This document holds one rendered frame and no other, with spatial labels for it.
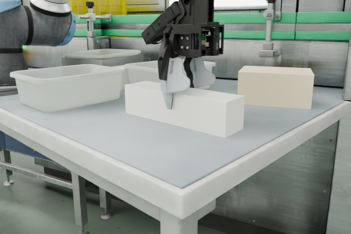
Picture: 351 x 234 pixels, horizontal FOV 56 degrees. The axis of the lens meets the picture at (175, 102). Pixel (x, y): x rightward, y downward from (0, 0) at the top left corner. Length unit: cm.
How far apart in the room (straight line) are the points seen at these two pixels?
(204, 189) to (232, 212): 112
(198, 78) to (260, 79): 18
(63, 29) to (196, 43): 59
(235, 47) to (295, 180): 59
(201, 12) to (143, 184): 29
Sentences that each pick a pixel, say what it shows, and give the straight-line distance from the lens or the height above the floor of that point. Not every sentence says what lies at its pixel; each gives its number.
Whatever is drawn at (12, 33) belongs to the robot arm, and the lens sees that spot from 102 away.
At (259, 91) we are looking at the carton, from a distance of 76.
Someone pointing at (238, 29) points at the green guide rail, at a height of 91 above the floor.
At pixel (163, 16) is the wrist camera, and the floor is 94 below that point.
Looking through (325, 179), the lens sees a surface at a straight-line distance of 137.
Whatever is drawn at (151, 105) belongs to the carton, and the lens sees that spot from 63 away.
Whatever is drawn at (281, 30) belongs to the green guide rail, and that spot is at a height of 91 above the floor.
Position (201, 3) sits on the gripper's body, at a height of 96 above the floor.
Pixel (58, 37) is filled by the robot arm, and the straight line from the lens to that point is 107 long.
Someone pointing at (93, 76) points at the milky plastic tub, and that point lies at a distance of 75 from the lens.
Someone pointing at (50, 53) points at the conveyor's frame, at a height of 82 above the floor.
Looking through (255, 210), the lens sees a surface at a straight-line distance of 148.
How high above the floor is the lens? 93
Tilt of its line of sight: 13 degrees down
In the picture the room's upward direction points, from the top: straight up
